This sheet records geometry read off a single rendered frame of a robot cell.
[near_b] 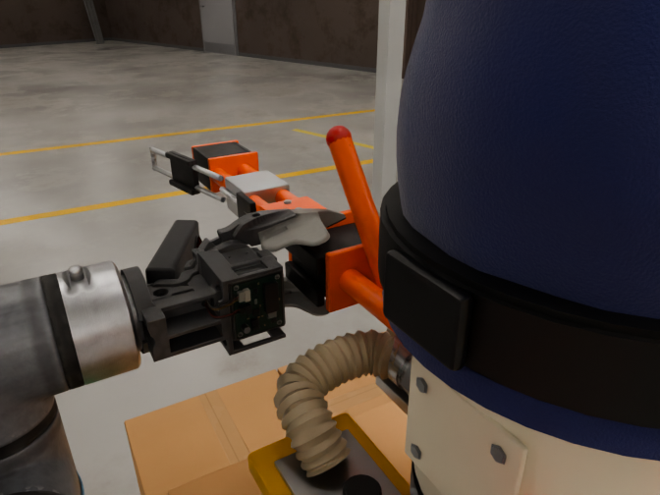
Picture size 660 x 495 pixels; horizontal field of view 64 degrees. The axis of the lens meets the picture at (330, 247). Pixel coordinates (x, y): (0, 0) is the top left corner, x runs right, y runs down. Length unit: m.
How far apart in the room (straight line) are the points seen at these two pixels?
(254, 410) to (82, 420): 1.07
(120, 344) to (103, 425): 1.84
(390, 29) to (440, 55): 3.30
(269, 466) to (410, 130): 0.31
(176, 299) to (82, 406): 1.95
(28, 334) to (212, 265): 0.14
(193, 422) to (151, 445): 0.11
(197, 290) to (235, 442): 0.89
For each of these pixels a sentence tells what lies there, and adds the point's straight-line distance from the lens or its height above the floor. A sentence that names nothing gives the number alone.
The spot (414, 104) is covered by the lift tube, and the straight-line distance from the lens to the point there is 0.23.
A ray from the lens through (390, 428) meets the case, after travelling 0.76.
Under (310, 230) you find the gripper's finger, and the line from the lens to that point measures 0.48.
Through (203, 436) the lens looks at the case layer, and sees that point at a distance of 1.33.
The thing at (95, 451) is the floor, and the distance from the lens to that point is 2.17.
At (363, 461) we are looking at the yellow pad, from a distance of 0.46.
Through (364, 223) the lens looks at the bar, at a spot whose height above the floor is 1.29.
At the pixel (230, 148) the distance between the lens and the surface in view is 0.81.
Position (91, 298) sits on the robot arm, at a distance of 0.42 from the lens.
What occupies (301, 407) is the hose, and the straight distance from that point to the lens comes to 0.43.
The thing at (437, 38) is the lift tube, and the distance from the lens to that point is 0.23.
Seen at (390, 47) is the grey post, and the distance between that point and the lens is 3.53.
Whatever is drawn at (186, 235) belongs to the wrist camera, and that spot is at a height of 1.26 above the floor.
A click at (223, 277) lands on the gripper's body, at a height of 1.27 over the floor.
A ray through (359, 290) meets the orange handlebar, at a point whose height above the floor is 1.25.
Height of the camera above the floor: 1.48
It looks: 26 degrees down
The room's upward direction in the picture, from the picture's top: straight up
